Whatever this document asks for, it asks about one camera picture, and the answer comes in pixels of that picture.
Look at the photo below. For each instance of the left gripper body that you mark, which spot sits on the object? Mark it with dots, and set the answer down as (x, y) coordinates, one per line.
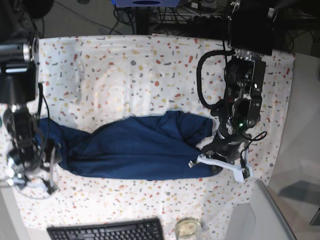
(223, 149)

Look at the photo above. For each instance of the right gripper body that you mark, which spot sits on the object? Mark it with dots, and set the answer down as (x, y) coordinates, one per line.
(33, 159)

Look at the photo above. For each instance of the dark blue t-shirt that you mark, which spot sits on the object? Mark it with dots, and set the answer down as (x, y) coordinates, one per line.
(150, 148)

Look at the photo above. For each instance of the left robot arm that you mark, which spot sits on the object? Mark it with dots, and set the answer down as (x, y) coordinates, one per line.
(250, 37)

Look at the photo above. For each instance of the black computer keyboard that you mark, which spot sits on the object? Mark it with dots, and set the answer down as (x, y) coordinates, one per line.
(146, 229)

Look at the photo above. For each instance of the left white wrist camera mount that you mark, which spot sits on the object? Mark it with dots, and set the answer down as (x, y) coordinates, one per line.
(241, 171)

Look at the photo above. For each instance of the terrazzo patterned tablecloth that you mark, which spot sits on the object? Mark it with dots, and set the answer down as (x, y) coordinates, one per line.
(90, 81)

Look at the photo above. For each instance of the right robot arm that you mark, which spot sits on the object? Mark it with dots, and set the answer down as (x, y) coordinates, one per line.
(20, 91)

